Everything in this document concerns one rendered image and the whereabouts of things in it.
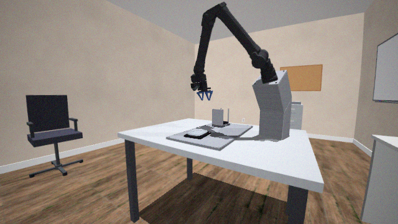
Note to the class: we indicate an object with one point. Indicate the white well plate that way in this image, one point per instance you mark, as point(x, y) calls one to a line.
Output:
point(197, 132)

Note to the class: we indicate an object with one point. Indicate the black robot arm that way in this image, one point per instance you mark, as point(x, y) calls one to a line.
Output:
point(260, 57)

